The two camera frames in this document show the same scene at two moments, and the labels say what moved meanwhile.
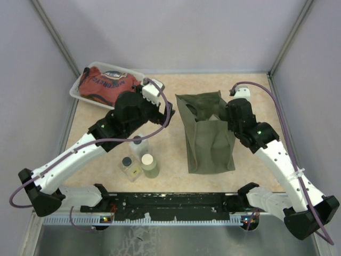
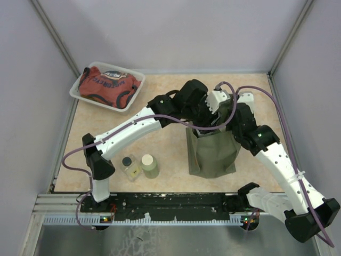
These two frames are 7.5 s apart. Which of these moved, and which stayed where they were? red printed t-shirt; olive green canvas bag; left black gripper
Moved: left black gripper
Stayed: olive green canvas bag; red printed t-shirt
